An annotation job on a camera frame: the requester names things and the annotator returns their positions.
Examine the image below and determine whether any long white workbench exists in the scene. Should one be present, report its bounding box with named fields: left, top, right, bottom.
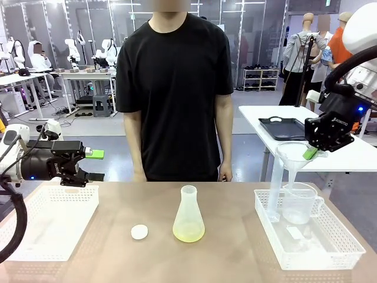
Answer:
left=49, top=68, right=118, bottom=114

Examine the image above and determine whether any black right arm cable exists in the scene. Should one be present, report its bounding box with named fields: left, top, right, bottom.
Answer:
left=323, top=45, right=377, bottom=100

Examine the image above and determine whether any person's right forearm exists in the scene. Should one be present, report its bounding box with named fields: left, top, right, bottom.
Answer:
left=123, top=111, right=145, bottom=175

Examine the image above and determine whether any white round flask cap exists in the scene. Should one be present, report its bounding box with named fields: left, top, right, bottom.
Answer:
left=130, top=224, right=149, bottom=240

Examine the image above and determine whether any empty white perforated basket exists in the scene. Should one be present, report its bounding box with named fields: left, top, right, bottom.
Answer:
left=0, top=185, right=100, bottom=262

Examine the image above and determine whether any translucent plastic funnel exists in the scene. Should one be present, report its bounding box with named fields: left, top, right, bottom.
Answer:
left=275, top=141, right=313, bottom=191

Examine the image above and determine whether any seated person in white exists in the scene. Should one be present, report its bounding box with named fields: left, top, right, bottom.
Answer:
left=27, top=40, right=59, bottom=100

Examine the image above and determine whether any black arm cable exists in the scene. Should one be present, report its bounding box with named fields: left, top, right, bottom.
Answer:
left=0, top=173, right=29, bottom=264
left=323, top=45, right=377, bottom=100

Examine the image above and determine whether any wooden shoe rack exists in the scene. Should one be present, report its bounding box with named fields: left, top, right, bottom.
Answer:
left=242, top=67, right=280, bottom=92

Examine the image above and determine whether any white perforated labware basket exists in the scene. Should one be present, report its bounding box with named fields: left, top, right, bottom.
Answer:
left=253, top=188, right=367, bottom=271

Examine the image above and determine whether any grey plastic stool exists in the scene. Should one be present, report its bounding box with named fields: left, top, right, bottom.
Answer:
left=92, top=94, right=111, bottom=119

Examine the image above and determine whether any black camera tripod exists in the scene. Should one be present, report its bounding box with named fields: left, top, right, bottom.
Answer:
left=294, top=32, right=316, bottom=107

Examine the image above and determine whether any clear plastic measuring beaker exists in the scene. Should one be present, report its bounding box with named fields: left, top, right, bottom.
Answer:
left=281, top=182, right=325, bottom=225

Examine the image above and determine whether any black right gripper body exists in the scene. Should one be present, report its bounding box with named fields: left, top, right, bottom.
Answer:
left=305, top=93, right=359, bottom=153

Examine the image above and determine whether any person's left hand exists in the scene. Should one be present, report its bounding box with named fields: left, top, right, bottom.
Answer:
left=217, top=161, right=234, bottom=183

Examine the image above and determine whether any mannequin in orange shirt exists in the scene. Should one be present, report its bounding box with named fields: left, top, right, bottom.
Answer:
left=326, top=11, right=354, bottom=71

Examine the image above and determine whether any clear bag with white label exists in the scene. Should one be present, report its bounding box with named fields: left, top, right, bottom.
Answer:
left=284, top=225, right=328, bottom=254

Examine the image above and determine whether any translucent plastic graduated cylinder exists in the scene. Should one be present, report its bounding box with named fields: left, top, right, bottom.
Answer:
left=266, top=147, right=287, bottom=223

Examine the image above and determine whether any translucent plastic Erlenmeyer flask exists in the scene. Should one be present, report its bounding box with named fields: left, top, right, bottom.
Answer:
left=172, top=185, right=206, bottom=243

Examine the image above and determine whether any person in black t-shirt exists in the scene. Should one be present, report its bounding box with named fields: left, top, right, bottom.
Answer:
left=115, top=11, right=234, bottom=182

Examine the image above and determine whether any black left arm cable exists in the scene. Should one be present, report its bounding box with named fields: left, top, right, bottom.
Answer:
left=0, top=173, right=29, bottom=264

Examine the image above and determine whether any black plastic tray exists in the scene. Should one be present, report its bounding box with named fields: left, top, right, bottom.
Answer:
left=258, top=117, right=309, bottom=142

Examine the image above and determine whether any mannequin in grey shirt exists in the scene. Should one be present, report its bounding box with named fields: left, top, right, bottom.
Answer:
left=279, top=12, right=328, bottom=106

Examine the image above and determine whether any standing person in white top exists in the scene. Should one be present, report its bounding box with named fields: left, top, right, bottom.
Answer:
left=310, top=14, right=335, bottom=95

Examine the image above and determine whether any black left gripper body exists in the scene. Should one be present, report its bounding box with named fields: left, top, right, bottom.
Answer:
left=21, top=140, right=85, bottom=181

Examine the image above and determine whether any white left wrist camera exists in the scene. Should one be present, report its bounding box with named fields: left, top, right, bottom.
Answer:
left=37, top=119, right=64, bottom=141

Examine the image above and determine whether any white desk with black cap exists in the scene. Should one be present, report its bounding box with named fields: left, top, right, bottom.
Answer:
left=0, top=72, right=53, bottom=120

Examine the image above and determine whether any person's left forearm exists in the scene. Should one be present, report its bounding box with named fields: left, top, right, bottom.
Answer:
left=216, top=93, right=234, bottom=166

